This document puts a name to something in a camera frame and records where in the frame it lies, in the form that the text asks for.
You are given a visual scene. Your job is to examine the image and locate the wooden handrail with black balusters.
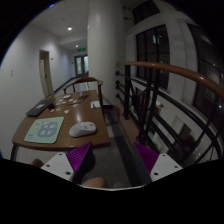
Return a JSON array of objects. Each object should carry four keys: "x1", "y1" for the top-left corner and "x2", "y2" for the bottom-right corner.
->
[{"x1": 114, "y1": 60, "x2": 224, "y2": 161}]

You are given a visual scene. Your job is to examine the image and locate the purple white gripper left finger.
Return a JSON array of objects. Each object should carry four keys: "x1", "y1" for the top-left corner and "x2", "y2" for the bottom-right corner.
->
[{"x1": 42, "y1": 142, "x2": 93, "y2": 182}]

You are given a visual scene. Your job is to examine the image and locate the white notepad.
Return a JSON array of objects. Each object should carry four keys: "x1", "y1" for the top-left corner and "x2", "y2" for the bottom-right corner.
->
[{"x1": 90, "y1": 101, "x2": 100, "y2": 109}]

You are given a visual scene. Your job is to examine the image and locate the white side door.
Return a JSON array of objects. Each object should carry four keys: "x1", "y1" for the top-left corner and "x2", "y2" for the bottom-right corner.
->
[{"x1": 39, "y1": 50, "x2": 53, "y2": 97}]

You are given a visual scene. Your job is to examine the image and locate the green patterned mouse pad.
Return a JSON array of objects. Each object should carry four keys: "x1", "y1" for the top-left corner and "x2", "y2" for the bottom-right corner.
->
[{"x1": 24, "y1": 117, "x2": 64, "y2": 144}]

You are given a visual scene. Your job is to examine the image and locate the wooden chair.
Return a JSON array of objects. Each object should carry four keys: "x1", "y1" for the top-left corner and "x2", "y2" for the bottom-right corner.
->
[{"x1": 62, "y1": 76, "x2": 105, "y2": 98}]

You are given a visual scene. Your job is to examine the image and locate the white computer mouse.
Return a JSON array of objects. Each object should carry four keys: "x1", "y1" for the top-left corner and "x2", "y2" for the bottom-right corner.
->
[{"x1": 69, "y1": 122, "x2": 97, "y2": 138}]

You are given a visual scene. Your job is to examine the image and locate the green exit sign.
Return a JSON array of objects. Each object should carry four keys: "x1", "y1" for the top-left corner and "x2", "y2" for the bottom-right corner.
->
[{"x1": 78, "y1": 48, "x2": 86, "y2": 52}]

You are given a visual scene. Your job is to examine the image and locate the double glass door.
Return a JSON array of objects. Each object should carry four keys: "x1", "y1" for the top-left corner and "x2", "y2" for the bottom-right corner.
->
[{"x1": 74, "y1": 55, "x2": 89, "y2": 77}]

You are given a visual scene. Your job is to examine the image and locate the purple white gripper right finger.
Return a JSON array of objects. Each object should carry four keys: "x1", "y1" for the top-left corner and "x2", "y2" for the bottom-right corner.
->
[{"x1": 134, "y1": 142, "x2": 182, "y2": 182}]

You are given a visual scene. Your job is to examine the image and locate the dark closed laptop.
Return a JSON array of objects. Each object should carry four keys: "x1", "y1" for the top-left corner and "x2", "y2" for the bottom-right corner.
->
[{"x1": 26, "y1": 100, "x2": 53, "y2": 117}]

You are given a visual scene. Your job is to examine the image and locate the brown wooden table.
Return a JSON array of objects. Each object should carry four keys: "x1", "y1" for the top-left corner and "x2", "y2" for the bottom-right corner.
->
[{"x1": 10, "y1": 90, "x2": 110, "y2": 160}]

